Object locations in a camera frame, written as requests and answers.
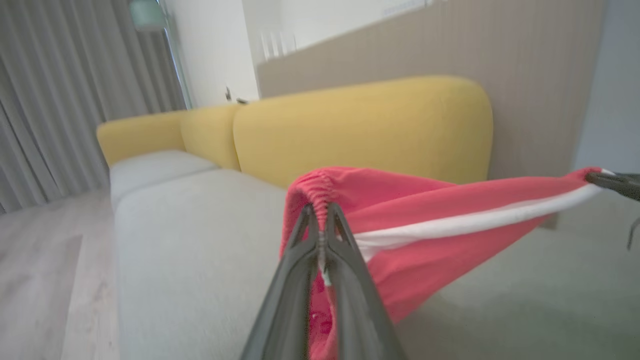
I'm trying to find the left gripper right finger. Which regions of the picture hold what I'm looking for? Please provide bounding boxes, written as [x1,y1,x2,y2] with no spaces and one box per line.
[324,202,407,360]

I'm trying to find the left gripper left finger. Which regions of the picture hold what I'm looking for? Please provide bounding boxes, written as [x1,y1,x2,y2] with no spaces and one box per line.
[240,204,322,360]

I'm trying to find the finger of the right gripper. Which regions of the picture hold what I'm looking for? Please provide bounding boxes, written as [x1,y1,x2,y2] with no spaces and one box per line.
[585,171,640,202]

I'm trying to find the red Bulls basketball shorts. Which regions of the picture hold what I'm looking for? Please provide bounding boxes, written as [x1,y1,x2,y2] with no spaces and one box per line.
[279,166,613,360]

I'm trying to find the large grey sofa seat cushion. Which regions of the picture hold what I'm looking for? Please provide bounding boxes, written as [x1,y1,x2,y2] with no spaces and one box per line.
[114,167,640,360]

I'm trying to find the wide yellow sofa backrest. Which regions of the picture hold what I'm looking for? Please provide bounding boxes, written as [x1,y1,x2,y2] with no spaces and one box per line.
[232,75,494,190]

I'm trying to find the narrow yellow sofa backrest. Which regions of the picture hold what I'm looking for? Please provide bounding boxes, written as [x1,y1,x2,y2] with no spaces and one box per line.
[180,103,242,171]

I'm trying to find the grey sofa back cushion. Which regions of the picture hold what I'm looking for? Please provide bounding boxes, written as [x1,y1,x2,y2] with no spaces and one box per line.
[109,149,221,213]

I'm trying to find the yellow sofa armrest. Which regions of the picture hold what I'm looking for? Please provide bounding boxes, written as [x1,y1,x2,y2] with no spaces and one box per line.
[96,110,188,168]

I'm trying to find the grey pleated curtain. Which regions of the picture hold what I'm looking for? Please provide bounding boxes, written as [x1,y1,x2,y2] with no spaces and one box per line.
[0,0,188,213]

